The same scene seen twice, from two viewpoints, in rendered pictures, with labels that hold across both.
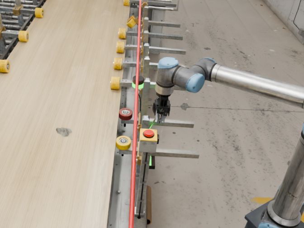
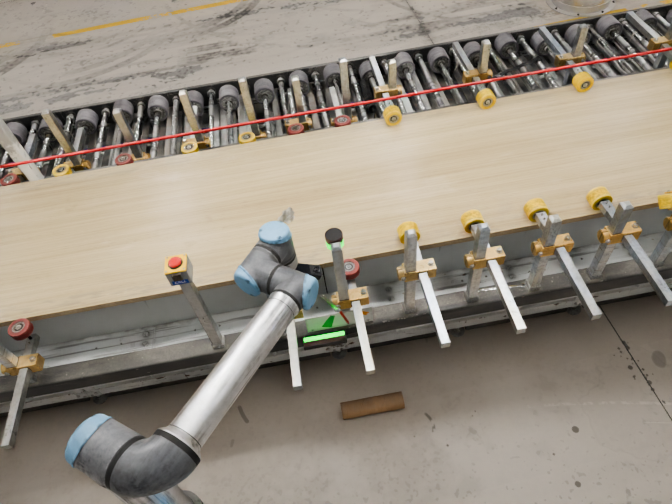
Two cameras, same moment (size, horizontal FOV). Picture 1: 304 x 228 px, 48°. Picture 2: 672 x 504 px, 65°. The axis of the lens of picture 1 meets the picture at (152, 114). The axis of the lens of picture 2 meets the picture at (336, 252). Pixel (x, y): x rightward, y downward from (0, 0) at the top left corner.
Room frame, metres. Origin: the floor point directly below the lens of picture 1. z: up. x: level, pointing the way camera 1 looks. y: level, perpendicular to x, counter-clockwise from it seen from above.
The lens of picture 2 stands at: (1.60, -1.05, 2.48)
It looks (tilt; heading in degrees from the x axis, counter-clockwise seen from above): 51 degrees down; 93
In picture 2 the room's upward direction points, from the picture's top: 9 degrees counter-clockwise
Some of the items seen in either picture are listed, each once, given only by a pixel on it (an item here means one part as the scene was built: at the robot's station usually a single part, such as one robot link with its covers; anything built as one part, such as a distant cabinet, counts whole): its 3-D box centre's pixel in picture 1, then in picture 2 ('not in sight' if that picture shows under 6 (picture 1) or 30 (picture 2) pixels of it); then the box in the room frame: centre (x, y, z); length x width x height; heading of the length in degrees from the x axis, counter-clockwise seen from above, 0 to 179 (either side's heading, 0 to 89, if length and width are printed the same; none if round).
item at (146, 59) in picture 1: (143, 90); (410, 275); (1.80, 0.07, 0.93); 0.04 x 0.04 x 0.48; 5
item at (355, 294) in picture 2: (141, 122); (349, 297); (1.57, 0.05, 0.85); 0.14 x 0.06 x 0.05; 5
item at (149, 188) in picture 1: (145, 204); (372, 405); (1.61, -0.04, 0.04); 0.30 x 0.08 x 0.08; 5
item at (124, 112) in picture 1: (125, 118); (349, 274); (1.58, 0.15, 0.85); 0.08 x 0.08 x 0.11
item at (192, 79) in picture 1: (189, 78); (259, 271); (1.33, -0.15, 1.33); 0.12 x 0.12 x 0.09; 59
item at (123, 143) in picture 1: (123, 147); not in sight; (1.33, 0.13, 0.85); 0.08 x 0.08 x 0.11
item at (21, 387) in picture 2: not in sight; (21, 387); (0.35, -0.15, 0.80); 0.44 x 0.03 x 0.04; 95
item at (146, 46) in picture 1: (143, 74); (476, 268); (2.05, 0.09, 0.89); 0.04 x 0.04 x 0.48; 5
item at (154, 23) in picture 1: (159, 23); not in sight; (2.85, 0.03, 0.95); 0.37 x 0.03 x 0.03; 95
